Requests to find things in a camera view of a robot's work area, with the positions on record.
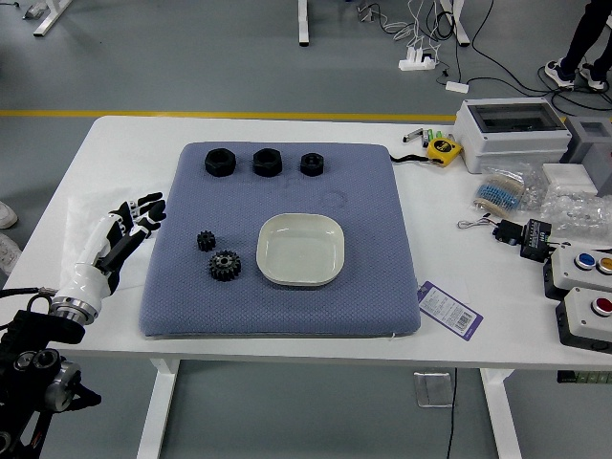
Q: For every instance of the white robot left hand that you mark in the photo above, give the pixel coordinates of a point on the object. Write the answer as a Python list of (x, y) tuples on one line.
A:
[(88, 279)]

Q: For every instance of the small black gear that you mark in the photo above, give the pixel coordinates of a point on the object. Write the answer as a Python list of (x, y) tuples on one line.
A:
[(205, 241)]

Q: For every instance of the big black gear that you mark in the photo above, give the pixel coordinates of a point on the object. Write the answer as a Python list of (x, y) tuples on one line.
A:
[(225, 268)]

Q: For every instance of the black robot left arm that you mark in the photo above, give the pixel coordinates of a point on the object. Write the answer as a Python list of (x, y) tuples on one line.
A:
[(28, 330)]

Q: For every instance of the big black hex nut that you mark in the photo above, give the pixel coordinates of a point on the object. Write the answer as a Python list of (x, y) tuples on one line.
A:
[(210, 167), (258, 167)]

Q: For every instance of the small black hex nut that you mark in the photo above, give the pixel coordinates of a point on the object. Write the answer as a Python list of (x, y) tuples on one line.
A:
[(304, 168)]

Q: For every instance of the blue and yellow button box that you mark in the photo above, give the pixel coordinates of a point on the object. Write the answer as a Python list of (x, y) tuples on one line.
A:
[(574, 275)]

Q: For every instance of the red button box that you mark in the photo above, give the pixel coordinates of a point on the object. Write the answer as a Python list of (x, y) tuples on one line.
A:
[(581, 320)]

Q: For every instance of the person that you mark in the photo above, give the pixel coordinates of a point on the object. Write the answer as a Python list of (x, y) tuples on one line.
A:
[(7, 215), (581, 33)]

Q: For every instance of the white table leg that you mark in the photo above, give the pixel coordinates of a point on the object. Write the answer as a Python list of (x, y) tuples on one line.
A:
[(502, 416), (158, 406)]

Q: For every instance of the blue-grey padded mat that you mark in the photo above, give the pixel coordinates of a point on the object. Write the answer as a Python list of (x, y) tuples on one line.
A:
[(287, 311)]

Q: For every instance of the white square dish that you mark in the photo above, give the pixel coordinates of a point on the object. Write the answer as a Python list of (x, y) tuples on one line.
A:
[(301, 253)]

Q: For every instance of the white desk leg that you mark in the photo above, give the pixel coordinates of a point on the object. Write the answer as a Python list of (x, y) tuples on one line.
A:
[(303, 24), (460, 24), (50, 19)]

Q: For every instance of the grey floor device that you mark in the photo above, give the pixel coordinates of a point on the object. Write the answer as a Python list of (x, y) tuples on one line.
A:
[(32, 10)]

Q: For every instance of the purple and white tag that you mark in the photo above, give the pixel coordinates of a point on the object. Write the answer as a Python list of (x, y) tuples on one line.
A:
[(447, 311)]

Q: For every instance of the clear plastic holder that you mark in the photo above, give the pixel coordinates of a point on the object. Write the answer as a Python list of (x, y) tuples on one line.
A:
[(432, 389)]

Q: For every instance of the white power strip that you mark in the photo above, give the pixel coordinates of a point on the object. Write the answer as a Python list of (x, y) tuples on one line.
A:
[(411, 64)]

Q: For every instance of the white power adapter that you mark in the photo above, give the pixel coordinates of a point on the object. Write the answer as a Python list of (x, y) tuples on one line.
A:
[(456, 86)]

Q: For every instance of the bag of blue resistors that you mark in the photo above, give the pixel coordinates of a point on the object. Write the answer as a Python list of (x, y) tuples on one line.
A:
[(497, 191)]

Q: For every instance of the black power module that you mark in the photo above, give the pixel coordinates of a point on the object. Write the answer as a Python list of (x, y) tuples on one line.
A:
[(535, 239)]

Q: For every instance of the white foam block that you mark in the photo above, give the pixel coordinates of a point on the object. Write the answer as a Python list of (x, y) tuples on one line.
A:
[(569, 174)]

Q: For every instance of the clear plastic parts bag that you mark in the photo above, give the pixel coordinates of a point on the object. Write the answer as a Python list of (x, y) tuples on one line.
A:
[(578, 210)]

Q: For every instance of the grey square block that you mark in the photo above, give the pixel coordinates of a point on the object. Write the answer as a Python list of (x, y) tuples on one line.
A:
[(600, 162)]

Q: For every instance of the grey enclosure with clear lid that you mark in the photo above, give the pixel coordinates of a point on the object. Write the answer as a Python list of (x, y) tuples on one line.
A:
[(507, 143)]

